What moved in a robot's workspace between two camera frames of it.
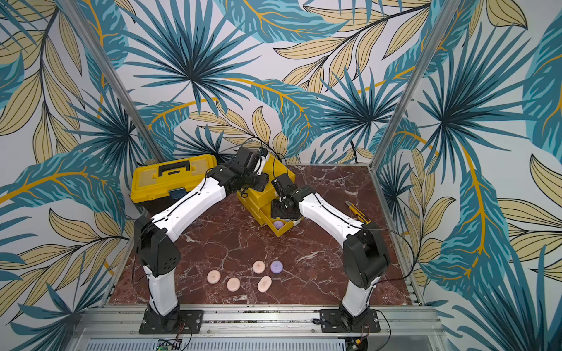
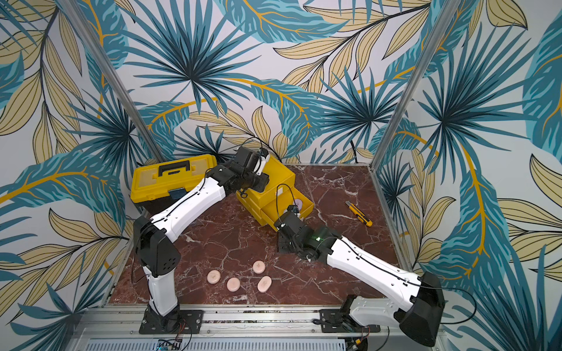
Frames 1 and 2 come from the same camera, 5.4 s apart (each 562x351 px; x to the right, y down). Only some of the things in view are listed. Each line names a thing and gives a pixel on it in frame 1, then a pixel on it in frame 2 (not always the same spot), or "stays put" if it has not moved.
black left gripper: x=263 y=183 stays put
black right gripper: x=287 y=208 to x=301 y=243
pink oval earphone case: x=264 y=284 stays put
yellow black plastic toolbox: x=156 y=186 stays put
